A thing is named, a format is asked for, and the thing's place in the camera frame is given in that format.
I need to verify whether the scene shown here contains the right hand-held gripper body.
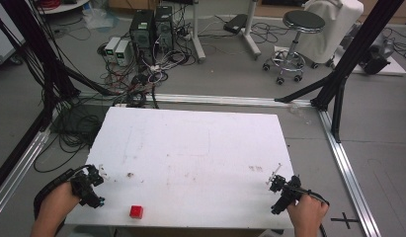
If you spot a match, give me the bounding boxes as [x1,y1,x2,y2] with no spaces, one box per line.
[270,175,303,216]

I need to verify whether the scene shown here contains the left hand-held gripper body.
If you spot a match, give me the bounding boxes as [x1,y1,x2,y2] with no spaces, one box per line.
[70,165,106,209]

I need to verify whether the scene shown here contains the red cube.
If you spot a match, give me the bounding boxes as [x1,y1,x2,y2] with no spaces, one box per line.
[128,204,145,220]

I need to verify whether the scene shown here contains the person's right hand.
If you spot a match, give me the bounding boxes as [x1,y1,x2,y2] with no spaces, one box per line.
[286,194,330,231]

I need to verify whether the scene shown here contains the person's left hand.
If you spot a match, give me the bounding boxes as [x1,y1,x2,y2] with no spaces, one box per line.
[41,181,83,228]

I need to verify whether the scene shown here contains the white power supply unit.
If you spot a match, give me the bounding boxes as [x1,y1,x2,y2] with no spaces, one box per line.
[114,39,132,67]
[104,36,122,63]

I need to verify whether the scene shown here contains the white desk leg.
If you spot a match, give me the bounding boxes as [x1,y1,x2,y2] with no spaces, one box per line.
[190,0,207,64]
[240,0,263,61]

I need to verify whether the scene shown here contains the large black computer tower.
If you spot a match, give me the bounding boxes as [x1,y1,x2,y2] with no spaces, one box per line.
[128,9,157,66]

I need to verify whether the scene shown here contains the clear plastic bag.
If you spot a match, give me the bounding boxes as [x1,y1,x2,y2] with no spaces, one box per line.
[81,7,121,32]

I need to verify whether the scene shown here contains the black machine on white board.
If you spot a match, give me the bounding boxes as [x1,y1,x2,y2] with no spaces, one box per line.
[333,31,406,77]

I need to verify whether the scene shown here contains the black flat box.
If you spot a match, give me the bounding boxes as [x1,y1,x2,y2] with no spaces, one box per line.
[222,13,249,36]

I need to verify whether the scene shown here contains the black round stool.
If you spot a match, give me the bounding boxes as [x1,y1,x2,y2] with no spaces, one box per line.
[262,9,327,86]

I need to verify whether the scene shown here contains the slim black computer tower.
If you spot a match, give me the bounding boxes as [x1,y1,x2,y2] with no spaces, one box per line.
[154,5,176,51]

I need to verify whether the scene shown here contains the white covered equipment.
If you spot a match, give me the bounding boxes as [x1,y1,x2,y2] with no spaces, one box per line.
[297,0,365,65]

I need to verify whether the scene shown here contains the round white table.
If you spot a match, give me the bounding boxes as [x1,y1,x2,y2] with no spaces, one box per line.
[35,0,92,16]

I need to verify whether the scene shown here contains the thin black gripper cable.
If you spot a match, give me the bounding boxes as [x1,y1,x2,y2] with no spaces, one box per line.
[284,184,331,237]

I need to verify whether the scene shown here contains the black sleeved gripper cable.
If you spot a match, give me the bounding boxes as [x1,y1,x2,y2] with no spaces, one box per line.
[33,164,93,221]

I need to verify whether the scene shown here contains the loose black cable loops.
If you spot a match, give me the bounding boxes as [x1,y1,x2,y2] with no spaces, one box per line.
[33,104,105,175]

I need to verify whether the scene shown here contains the aluminium floor rail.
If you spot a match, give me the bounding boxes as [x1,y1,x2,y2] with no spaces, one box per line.
[317,109,383,237]
[76,91,314,109]
[0,126,53,223]

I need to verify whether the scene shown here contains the tangle of floor cables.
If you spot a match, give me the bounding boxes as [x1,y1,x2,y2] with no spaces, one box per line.
[96,29,197,111]

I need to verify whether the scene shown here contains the black frame post with cables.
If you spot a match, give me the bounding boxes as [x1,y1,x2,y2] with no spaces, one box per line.
[0,0,120,132]

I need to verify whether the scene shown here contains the black frame post with braces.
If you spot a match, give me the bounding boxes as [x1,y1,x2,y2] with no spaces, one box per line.
[274,0,406,144]

